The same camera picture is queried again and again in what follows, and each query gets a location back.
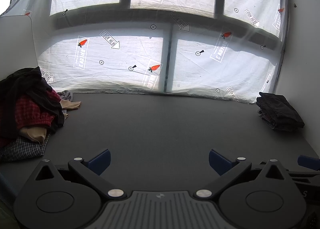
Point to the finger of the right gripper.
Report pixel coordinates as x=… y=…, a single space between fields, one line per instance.
x=309 y=162

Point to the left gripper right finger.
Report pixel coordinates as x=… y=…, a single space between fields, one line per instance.
x=230 y=172

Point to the black white plaid garment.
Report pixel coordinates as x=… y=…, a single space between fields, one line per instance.
x=20 y=149

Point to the folded black shorts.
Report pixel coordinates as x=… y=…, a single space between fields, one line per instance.
x=278 y=114

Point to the white printed curtain sheet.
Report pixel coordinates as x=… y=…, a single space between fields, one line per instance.
x=219 y=49

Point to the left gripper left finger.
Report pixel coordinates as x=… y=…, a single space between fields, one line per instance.
x=87 y=172

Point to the grey garment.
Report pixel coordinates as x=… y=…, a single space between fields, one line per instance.
x=66 y=95

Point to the red checkered garment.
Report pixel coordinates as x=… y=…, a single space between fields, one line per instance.
x=29 y=114

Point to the black knit sweater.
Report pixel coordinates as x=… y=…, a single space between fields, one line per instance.
x=26 y=82

